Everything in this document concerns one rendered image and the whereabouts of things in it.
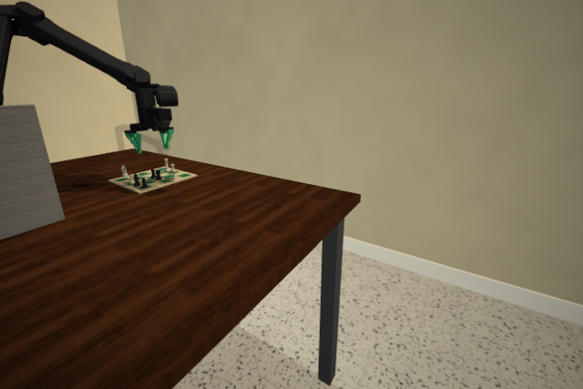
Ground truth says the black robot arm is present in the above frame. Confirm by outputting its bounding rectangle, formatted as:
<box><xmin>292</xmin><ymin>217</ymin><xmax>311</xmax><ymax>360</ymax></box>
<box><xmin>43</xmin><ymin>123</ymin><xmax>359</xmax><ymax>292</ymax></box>
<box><xmin>0</xmin><ymin>2</ymin><xmax>179</xmax><ymax>128</ymax></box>

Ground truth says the green and cream chessboard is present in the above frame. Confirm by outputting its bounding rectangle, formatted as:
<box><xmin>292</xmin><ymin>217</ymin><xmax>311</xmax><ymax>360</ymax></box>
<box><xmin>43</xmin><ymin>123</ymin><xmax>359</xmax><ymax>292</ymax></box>
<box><xmin>108</xmin><ymin>167</ymin><xmax>197</xmax><ymax>194</ymax></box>

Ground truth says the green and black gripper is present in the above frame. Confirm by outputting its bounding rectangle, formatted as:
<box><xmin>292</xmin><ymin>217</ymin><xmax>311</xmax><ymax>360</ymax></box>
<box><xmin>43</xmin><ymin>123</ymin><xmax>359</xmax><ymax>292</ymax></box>
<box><xmin>125</xmin><ymin>124</ymin><xmax>174</xmax><ymax>155</ymax></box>

